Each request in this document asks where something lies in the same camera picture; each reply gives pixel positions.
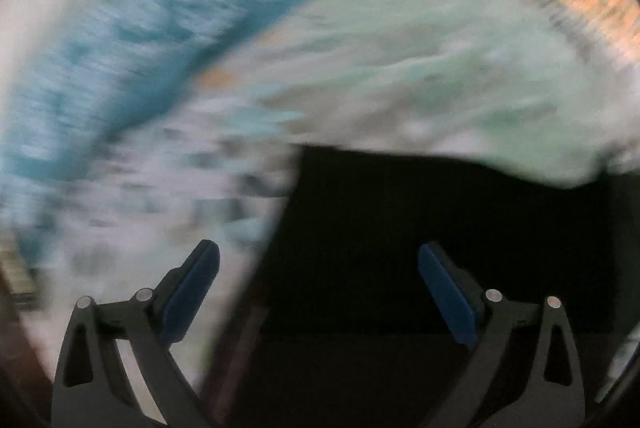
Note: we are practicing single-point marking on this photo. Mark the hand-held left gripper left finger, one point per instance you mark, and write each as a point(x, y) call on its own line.
point(187, 295)

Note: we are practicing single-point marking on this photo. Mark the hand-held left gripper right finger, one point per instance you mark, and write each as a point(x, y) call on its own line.
point(447, 295)

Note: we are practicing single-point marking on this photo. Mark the black pants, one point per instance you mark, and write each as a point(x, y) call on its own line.
point(425, 258)

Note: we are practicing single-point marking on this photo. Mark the leaf print bed cover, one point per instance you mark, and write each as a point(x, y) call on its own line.
point(400, 73)

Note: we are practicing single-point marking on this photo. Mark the teal patterned blanket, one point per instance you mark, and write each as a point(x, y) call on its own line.
point(150, 48)

